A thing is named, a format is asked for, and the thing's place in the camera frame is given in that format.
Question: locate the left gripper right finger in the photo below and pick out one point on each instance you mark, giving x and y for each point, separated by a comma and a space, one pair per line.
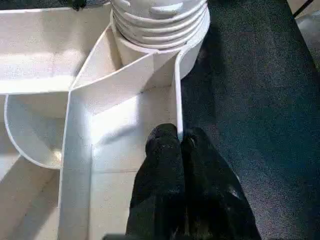
215, 200

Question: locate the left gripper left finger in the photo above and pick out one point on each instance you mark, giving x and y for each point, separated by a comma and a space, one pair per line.
160, 185

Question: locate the white plastic table leg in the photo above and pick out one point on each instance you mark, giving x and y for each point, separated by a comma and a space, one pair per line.
160, 20

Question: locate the black work mat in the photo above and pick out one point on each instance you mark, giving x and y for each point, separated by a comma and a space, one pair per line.
260, 110

